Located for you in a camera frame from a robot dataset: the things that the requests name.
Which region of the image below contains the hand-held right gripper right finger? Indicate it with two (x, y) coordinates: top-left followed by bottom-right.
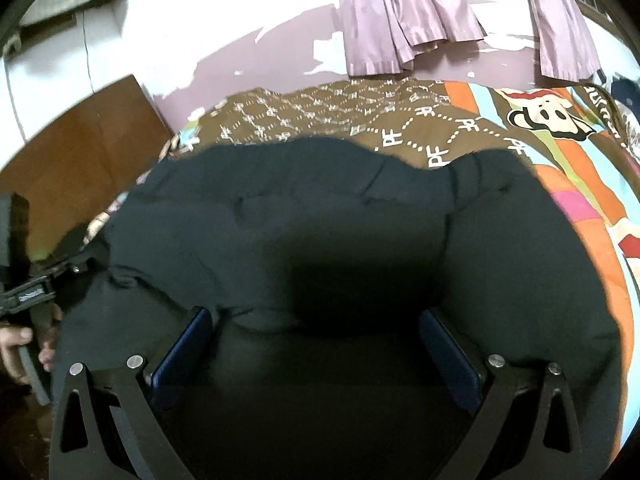
(419, 307), (585, 480)

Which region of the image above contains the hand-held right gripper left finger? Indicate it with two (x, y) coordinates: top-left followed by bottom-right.
(49, 306), (215, 480)

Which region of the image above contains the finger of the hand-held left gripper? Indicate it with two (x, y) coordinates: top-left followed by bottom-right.
(27, 254), (98, 293)

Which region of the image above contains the black large garment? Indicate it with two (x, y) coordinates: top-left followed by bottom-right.
(50, 136), (626, 480)

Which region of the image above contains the person's left hand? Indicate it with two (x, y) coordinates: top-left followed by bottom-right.
(0, 304), (64, 387)

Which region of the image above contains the wooden headboard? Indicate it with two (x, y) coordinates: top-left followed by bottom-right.
(0, 75), (175, 261)

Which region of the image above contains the colourful printed blanket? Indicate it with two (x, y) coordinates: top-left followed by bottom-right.
(90, 79), (640, 326)

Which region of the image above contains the dark blue bag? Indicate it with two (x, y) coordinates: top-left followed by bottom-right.
(611, 76), (640, 112)

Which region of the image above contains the wide lilac curtain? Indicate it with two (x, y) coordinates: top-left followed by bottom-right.
(338, 0), (487, 77)

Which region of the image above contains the narrow lilac curtain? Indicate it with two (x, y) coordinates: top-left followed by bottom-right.
(521, 0), (602, 82)

